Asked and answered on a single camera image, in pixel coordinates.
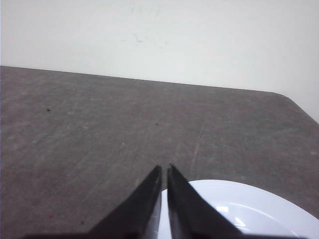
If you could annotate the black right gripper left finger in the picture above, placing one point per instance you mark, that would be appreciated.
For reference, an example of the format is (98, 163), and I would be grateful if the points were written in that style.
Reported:
(137, 217)

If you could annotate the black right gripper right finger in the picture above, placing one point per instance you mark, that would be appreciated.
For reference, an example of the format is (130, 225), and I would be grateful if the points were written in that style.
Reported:
(190, 216)

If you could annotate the white round plate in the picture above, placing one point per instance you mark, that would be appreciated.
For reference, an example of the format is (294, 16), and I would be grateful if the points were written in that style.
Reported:
(255, 211)

